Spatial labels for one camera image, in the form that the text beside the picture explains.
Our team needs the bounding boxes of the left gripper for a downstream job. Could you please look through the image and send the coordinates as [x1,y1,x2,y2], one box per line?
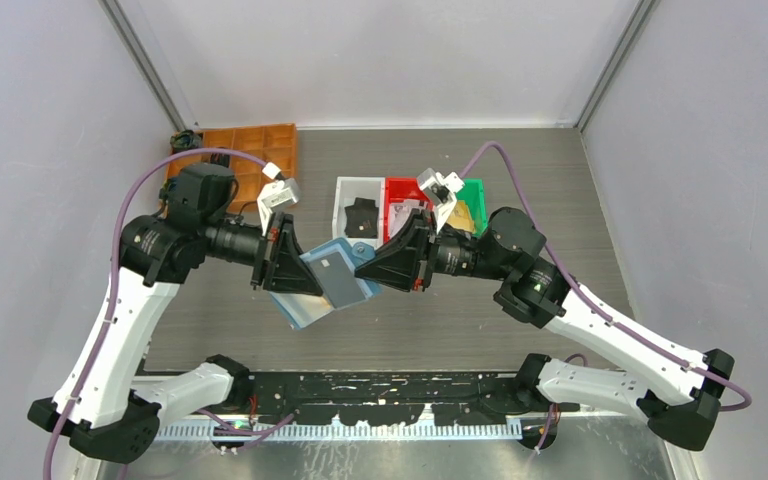
[202,210,325,294]

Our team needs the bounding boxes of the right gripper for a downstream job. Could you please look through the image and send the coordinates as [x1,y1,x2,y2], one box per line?
[355,207,510,291]

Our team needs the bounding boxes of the gold card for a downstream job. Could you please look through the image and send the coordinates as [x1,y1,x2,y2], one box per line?
[293,294,334,322]

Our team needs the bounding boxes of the blue leather card holder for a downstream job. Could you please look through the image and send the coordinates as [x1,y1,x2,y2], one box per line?
[269,237,381,330]

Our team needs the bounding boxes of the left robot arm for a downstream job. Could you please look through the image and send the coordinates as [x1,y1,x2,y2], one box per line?
[28,163,323,464]

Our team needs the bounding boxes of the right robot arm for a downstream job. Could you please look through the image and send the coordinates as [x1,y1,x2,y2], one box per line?
[355,207,734,451]

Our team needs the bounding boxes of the white cards in red bin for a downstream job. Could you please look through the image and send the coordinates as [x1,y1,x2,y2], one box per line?
[387,199,427,238]

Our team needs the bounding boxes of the gold cards in green bin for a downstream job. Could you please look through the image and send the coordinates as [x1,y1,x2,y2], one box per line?
[447,200,477,234]

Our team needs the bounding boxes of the red plastic bin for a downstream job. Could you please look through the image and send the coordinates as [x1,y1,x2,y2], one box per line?
[383,177,431,242]

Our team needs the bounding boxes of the white plastic bin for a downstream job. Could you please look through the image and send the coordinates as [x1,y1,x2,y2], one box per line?
[332,176,385,248]

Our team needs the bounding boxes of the green plastic bin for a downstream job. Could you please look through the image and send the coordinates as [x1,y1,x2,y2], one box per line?
[456,179,487,236]

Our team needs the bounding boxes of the orange compartment tray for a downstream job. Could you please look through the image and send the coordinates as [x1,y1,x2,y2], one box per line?
[165,123,298,213]

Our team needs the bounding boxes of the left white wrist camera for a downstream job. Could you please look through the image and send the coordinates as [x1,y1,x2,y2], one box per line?
[256,162,301,237]

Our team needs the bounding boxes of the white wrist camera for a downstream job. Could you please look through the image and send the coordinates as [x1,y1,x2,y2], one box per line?
[417,168,464,233]
[256,162,301,237]

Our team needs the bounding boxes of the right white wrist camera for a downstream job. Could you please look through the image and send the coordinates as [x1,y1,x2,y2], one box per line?
[417,168,464,233]

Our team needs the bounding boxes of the aluminium rail frame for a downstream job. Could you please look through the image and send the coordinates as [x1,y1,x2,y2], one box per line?
[83,372,687,444]

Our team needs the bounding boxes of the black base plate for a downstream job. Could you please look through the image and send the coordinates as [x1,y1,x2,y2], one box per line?
[186,370,583,429]

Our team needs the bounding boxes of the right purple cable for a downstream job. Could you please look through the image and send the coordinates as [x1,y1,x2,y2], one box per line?
[458,140,754,454]

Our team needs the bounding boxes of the purple cable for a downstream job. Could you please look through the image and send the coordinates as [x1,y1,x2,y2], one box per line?
[458,140,754,454]
[42,147,297,480]

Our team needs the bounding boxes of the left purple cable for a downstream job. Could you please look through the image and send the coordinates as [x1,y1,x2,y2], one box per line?
[42,147,297,480]

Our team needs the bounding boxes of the dark cable bundle top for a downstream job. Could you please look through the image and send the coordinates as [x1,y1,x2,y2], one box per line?
[169,131,204,154]

